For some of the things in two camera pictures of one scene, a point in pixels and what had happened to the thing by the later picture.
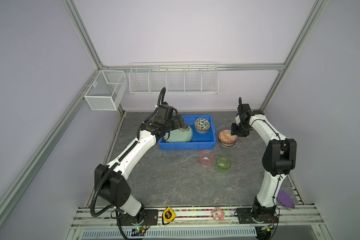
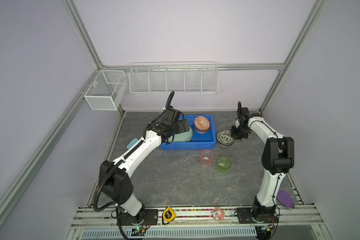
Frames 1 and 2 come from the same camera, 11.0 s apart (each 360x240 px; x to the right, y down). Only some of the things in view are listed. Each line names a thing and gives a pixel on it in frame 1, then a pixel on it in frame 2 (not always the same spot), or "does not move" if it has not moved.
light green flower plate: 177,136 does not move
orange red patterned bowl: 225,137 to 201,123
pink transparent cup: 206,157 does not move
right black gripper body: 239,130 does not move
